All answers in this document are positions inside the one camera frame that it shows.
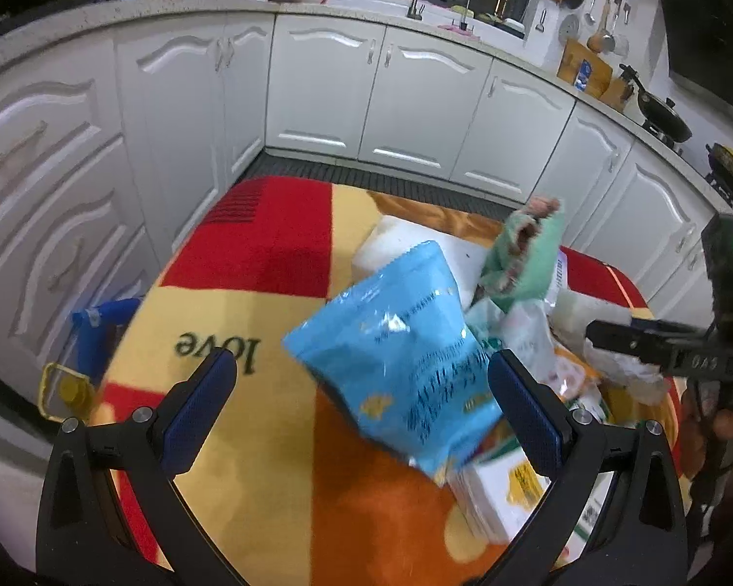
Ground right hand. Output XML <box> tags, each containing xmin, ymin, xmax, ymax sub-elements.
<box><xmin>679</xmin><ymin>388</ymin><xmax>733</xmax><ymax>498</ymax></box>

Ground wooden cutting board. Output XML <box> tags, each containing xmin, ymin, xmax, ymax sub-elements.
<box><xmin>556</xmin><ymin>39</ymin><xmax>613</xmax><ymax>98</ymax></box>

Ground white kitchen cabinets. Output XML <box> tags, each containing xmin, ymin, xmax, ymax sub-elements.
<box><xmin>0</xmin><ymin>0</ymin><xmax>723</xmax><ymax>398</ymax></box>

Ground blue snack bag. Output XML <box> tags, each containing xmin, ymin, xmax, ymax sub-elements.
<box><xmin>283</xmin><ymin>241</ymin><xmax>502</xmax><ymax>485</ymax></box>

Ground crumpled white wrapper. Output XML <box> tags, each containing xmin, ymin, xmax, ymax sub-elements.
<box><xmin>465</xmin><ymin>290</ymin><xmax>670</xmax><ymax>406</ymax></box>

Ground orange patterned snack packet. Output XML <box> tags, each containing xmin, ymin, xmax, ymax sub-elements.
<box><xmin>548</xmin><ymin>345</ymin><xmax>603</xmax><ymax>402</ymax></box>

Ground black frying pan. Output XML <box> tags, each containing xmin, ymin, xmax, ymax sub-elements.
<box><xmin>620</xmin><ymin>63</ymin><xmax>692</xmax><ymax>149</ymax></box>

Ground white foam block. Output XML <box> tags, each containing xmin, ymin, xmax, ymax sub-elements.
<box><xmin>350</xmin><ymin>216</ymin><xmax>489</xmax><ymax>310</ymax></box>

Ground yellow oil bottle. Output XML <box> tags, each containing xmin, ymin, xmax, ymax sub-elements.
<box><xmin>37</xmin><ymin>362</ymin><xmax>99</xmax><ymax>423</ymax></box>

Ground red yellow patterned blanket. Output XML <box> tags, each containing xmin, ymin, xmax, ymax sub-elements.
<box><xmin>88</xmin><ymin>174</ymin><xmax>686</xmax><ymax>586</ymax></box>

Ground yellow black pot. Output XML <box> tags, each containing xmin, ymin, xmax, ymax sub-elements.
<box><xmin>706</xmin><ymin>143</ymin><xmax>733</xmax><ymax>207</ymax></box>

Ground dark floor mat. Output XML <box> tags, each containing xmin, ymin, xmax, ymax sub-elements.
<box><xmin>234</xmin><ymin>151</ymin><xmax>512</xmax><ymax>221</ymax></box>

